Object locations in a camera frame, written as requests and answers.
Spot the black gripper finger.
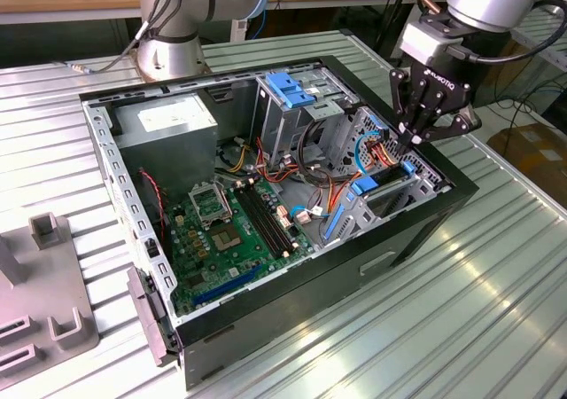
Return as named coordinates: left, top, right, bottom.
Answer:
left=407, top=90, right=484, bottom=154
left=389, top=67, right=432, bottom=153

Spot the orange red yellow power wire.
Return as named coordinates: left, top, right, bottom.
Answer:
left=330, top=137, right=403, bottom=214

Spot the hard disk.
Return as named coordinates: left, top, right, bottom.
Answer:
left=322, top=160, right=417, bottom=241

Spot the perforated metal disk bay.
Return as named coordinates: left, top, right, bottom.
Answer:
left=318, top=106, right=453, bottom=246

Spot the brown cardboard box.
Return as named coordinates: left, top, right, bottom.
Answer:
left=486, top=122, right=567, bottom=187

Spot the blue plastic drive latch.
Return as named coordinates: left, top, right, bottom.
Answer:
left=267, top=73, right=316, bottom=110

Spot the metal slat side table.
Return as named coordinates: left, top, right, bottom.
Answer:
left=436, top=6, right=567, bottom=103

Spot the grey metal drive cage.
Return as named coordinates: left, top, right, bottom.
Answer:
left=250, top=64, right=360, bottom=169

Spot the black RAM slot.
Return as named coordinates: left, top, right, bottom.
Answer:
left=233, top=184, right=285, bottom=259
left=245, top=181, right=297, bottom=254

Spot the black open PC case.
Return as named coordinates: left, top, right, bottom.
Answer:
left=78, top=54, right=480, bottom=391

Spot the metal socket cover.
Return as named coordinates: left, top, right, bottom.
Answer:
left=188, top=180, right=233, bottom=231

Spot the CPU socket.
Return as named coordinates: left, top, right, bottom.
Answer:
left=209, top=223, right=244, bottom=253

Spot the grey power supply unit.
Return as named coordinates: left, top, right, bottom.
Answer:
left=110, top=91, right=219, bottom=203

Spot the green motherboard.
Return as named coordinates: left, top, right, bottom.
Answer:
left=166, top=179, right=315, bottom=316

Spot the blue expansion slot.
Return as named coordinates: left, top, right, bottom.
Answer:
left=191, top=263, right=263, bottom=308

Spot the grey case side latch panel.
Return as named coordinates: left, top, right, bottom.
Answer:
left=126, top=266, right=181, bottom=368

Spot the grey parts rack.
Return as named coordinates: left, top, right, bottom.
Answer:
left=0, top=211, right=101, bottom=380

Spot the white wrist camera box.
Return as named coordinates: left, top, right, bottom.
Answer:
left=400, top=19, right=465, bottom=67

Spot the black camera cable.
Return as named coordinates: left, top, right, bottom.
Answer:
left=447, top=0, right=567, bottom=66

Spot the blue data wire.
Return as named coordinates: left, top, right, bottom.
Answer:
left=353, top=126, right=387, bottom=175

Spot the multicolour wire bundle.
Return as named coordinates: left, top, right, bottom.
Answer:
left=214, top=135, right=355, bottom=214

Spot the thin blue wire white plug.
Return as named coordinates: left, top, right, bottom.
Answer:
left=290, top=203, right=332, bottom=227

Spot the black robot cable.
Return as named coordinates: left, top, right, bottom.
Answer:
left=65, top=0, right=197, bottom=73

